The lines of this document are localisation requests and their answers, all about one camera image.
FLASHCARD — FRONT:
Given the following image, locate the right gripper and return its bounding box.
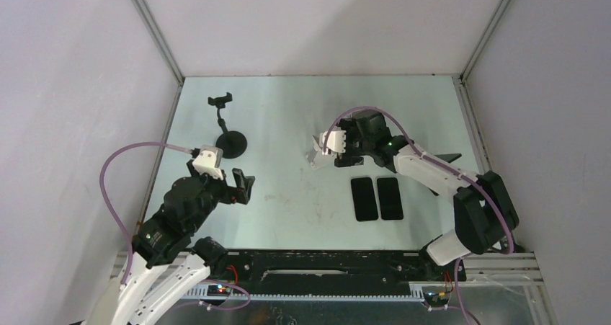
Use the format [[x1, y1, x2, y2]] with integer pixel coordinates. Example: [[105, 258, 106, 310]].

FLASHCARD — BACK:
[[335, 119, 375, 167]]

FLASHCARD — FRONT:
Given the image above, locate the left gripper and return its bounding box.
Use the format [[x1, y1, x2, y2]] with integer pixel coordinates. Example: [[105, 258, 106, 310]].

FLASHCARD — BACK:
[[188, 159, 255, 233]]

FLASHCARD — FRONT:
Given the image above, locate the black phone stand round base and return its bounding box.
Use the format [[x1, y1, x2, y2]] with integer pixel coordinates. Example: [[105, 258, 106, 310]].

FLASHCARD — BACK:
[[208, 92, 248, 159]]

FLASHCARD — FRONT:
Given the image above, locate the black smartphone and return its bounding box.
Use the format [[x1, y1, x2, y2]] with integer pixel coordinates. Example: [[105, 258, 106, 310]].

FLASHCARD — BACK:
[[350, 177, 379, 222]]

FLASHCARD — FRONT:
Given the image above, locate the small phone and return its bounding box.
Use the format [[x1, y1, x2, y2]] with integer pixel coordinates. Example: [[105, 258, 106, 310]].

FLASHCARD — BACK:
[[376, 177, 404, 221]]

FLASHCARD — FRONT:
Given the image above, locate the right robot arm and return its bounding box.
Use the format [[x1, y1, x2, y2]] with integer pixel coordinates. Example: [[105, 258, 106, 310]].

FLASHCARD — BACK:
[[318, 106, 519, 280]]

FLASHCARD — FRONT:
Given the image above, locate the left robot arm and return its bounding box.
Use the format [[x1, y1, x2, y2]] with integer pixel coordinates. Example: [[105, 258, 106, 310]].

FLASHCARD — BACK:
[[84, 166, 256, 324]]

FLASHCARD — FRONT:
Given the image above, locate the white angled phone stand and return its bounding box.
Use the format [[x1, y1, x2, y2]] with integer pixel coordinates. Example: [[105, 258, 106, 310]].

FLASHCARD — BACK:
[[305, 135, 336, 170]]

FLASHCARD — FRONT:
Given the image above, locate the black angled phone stand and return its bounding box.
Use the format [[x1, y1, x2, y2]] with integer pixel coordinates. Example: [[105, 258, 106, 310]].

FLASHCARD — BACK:
[[434, 153, 462, 164]]

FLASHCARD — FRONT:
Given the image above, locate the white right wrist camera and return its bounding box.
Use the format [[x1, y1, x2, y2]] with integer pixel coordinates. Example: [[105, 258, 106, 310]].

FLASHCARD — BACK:
[[319, 127, 346, 155]]

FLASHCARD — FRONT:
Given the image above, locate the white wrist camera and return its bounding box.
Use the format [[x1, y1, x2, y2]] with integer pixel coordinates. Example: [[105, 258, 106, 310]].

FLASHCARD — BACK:
[[319, 127, 346, 155], [192, 145, 225, 180]]

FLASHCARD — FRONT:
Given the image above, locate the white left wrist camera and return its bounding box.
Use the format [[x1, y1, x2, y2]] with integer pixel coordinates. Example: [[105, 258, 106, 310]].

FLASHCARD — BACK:
[[192, 145, 225, 180]]

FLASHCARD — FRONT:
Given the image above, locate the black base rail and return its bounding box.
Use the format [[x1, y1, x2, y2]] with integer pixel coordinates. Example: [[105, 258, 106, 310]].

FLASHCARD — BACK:
[[211, 249, 466, 298]]

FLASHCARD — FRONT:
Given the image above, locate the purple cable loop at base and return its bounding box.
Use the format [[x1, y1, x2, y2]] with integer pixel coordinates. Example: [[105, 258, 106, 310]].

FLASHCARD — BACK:
[[197, 280, 251, 312]]

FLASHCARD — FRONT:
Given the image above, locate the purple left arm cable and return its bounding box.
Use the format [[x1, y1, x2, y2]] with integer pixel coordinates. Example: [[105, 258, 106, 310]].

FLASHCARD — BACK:
[[99, 141, 197, 285]]

